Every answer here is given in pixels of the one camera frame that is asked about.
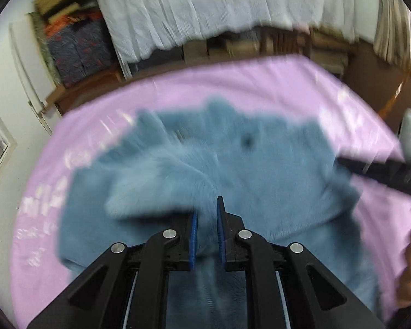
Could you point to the blue fleece garment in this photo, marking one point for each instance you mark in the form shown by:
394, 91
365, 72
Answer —
260, 178

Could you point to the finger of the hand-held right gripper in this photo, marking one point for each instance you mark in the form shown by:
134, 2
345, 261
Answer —
373, 171

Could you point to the beige striped curtain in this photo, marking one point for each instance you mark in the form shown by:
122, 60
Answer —
394, 24

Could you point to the pink printed blanket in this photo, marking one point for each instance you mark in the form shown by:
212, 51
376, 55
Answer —
260, 85

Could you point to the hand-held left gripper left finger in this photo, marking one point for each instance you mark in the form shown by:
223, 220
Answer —
194, 243

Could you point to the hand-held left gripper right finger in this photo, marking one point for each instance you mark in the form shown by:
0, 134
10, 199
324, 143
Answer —
221, 236

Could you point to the wooden table frame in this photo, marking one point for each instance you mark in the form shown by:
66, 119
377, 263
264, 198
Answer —
157, 74

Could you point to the stack of patterned blue boxes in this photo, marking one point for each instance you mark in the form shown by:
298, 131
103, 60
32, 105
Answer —
78, 51

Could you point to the white board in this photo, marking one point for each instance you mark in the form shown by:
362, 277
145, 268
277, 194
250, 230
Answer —
27, 65

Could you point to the white lace cloth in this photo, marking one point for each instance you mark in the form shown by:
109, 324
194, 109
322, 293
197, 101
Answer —
209, 3

